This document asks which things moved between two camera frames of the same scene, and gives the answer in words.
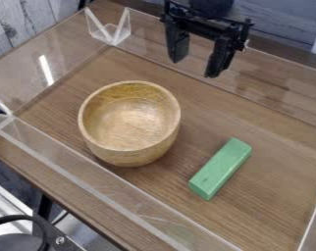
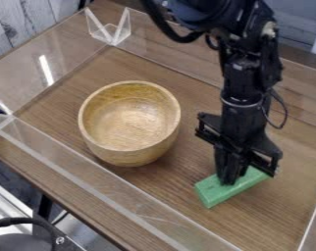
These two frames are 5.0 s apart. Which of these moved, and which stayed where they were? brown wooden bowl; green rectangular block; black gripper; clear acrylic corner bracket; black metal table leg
Moved: black gripper; green rectangular block
Stayed: brown wooden bowl; clear acrylic corner bracket; black metal table leg
